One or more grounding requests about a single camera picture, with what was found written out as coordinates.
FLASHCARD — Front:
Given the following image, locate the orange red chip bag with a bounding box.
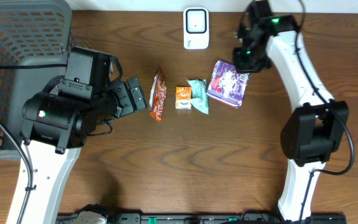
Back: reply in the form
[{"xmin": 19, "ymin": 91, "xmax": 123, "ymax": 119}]
[{"xmin": 149, "ymin": 68, "xmax": 167, "ymax": 122}]

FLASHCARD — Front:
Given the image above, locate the purple red snack packet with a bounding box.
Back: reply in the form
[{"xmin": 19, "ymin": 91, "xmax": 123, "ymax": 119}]
[{"xmin": 206, "ymin": 60, "xmax": 250, "ymax": 108}]

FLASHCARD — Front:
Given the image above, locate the small orange box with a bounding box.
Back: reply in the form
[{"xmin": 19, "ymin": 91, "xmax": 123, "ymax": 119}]
[{"xmin": 175, "ymin": 86, "xmax": 191, "ymax": 110}]

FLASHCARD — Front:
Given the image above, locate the teal packet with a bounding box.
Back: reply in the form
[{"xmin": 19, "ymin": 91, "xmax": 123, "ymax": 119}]
[{"xmin": 187, "ymin": 80, "xmax": 209, "ymax": 114}]

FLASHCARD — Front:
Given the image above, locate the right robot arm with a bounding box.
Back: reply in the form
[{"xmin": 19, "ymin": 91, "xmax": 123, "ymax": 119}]
[{"xmin": 232, "ymin": 1, "xmax": 355, "ymax": 223}]

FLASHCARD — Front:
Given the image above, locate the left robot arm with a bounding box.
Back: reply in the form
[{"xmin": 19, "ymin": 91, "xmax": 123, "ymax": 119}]
[{"xmin": 7, "ymin": 77, "xmax": 147, "ymax": 223}]

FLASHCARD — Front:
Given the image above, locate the grey plastic mesh basket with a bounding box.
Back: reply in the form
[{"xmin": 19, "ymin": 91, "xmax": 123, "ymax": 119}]
[{"xmin": 0, "ymin": 0, "xmax": 76, "ymax": 161}]

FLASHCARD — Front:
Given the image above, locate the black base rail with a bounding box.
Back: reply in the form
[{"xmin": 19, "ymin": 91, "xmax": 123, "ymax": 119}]
[{"xmin": 56, "ymin": 205, "xmax": 347, "ymax": 224}]

